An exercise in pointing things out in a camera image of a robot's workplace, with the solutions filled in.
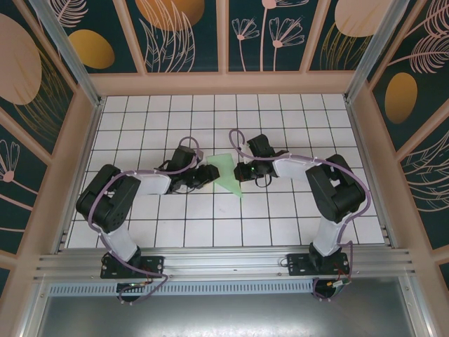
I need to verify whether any slotted grey cable duct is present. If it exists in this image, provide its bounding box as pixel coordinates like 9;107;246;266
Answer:
47;282;316;296

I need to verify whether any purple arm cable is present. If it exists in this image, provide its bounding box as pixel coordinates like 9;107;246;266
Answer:
228;128;371;303
89;136;206;307

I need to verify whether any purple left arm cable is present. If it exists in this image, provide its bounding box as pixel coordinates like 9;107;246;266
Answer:
89;136;206;307

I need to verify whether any light green paper sheet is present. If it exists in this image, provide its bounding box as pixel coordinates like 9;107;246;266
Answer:
206;153;244;200

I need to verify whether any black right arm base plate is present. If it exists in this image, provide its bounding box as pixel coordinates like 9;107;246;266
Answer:
286;252;350;277

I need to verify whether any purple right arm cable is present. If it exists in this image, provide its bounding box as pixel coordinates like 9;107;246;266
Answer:
228;128;371;303

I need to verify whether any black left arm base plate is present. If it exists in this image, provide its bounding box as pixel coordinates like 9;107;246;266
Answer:
100;255;166;280

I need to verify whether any long aluminium base rail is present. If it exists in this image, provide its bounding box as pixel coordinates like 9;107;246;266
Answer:
33;247;417;282

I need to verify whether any aluminium corner post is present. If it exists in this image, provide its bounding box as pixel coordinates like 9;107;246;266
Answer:
28;0;106;108
343;0;403;103

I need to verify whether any grey metal base sheet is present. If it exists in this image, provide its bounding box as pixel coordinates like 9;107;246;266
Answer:
34;293;426;337

